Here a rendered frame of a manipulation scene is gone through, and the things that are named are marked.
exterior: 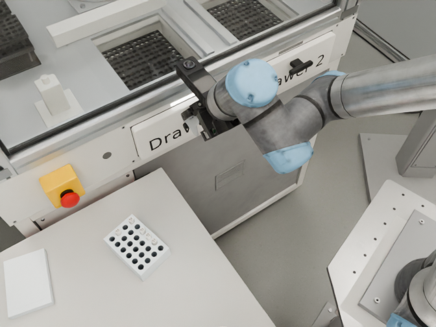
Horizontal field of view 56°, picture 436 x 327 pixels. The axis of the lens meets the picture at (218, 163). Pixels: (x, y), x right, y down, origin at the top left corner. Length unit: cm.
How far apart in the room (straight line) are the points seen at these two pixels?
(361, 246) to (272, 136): 43
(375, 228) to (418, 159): 98
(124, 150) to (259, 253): 95
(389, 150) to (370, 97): 148
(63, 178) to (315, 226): 122
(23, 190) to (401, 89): 74
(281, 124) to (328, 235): 123
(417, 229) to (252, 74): 59
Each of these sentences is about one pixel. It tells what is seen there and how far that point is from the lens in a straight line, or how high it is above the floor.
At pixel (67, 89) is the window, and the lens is 83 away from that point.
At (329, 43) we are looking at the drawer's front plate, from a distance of 119.
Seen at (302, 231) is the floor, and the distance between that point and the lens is 184.
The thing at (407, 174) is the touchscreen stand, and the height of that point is 6.
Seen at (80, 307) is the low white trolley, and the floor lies 76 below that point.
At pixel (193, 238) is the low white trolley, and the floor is 76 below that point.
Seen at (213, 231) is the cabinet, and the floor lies 12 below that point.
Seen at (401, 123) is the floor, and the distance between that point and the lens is 234.
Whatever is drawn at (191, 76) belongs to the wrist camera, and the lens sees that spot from 82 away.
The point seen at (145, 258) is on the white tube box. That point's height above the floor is 80.
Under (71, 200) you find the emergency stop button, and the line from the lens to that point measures 91.
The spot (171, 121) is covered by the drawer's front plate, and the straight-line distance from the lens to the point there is 97.
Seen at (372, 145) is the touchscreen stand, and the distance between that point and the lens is 214.
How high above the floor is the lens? 163
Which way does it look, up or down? 55 degrees down
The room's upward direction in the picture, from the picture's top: 1 degrees counter-clockwise
